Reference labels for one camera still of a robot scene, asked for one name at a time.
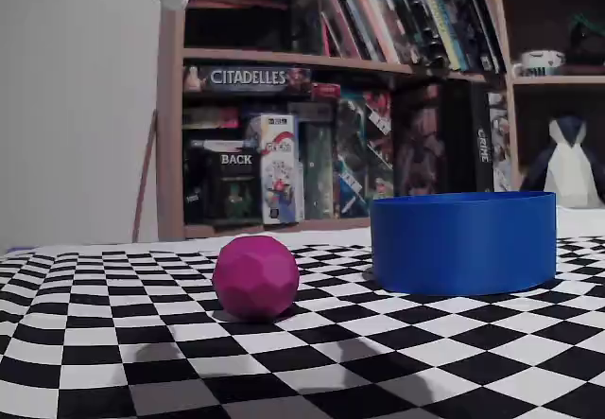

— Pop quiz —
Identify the pink faceted ball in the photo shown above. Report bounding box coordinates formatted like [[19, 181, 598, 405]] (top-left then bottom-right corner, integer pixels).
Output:
[[212, 235, 302, 323]]

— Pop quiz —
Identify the Citadelles game box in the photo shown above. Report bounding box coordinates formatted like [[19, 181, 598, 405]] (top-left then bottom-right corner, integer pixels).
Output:
[[182, 64, 312, 94]]

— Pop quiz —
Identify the small red box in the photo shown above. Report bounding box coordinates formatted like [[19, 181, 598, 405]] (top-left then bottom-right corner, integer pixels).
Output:
[[310, 82, 342, 103]]

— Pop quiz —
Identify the flat pink box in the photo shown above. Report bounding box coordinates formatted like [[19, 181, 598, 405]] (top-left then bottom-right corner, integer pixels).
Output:
[[182, 106, 240, 130]]

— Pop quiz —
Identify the dark purple game box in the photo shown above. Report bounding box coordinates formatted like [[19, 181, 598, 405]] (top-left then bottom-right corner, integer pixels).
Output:
[[392, 85, 445, 198]]

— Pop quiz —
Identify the red white game box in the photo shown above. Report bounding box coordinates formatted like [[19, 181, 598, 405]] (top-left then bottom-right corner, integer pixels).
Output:
[[337, 90, 394, 217]]

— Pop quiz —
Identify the black Crime game box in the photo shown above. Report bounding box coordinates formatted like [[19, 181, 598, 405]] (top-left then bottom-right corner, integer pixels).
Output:
[[441, 80, 493, 194]]

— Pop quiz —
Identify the black Back game box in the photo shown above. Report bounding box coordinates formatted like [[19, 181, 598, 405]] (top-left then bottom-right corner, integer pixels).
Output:
[[183, 138, 264, 229]]

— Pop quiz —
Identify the white illustrated game box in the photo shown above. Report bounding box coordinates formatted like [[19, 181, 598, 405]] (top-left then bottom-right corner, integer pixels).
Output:
[[489, 90, 514, 193]]

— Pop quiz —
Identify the dark green game box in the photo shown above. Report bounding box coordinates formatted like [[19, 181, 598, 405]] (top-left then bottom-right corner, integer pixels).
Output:
[[302, 120, 339, 219]]

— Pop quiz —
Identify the white toy box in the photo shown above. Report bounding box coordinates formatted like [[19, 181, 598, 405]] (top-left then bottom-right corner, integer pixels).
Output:
[[245, 113, 306, 225]]

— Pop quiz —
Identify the blue round box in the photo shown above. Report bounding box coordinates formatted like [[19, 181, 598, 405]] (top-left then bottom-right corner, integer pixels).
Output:
[[370, 190, 558, 296]]

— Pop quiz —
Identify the salmon book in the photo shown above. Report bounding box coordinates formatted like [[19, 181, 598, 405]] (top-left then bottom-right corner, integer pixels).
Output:
[[343, 0, 402, 64]]

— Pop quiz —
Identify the black dotted book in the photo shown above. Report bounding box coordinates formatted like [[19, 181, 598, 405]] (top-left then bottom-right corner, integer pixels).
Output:
[[394, 0, 448, 68]]

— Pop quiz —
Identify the pink book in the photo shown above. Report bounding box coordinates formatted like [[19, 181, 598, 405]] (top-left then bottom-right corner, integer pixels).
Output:
[[319, 0, 365, 60]]

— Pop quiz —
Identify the yellow spined book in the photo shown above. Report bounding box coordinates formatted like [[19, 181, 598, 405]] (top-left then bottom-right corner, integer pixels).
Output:
[[415, 0, 472, 71]]

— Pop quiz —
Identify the white patterned mug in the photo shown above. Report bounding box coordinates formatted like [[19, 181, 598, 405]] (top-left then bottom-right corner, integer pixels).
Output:
[[511, 49, 566, 79]]

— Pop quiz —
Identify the dark green bonsai model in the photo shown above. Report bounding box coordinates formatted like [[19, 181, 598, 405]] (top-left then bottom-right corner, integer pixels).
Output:
[[564, 11, 605, 65]]

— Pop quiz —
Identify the flat brown board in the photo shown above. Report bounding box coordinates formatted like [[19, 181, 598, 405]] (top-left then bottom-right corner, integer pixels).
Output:
[[562, 62, 605, 78]]

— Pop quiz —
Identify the blue white paper penguin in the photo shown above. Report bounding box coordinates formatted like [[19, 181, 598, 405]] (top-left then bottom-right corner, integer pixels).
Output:
[[519, 115, 605, 210]]

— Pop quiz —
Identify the black white checkerboard mat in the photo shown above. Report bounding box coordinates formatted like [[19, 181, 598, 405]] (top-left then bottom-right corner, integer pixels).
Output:
[[0, 205, 605, 419]]

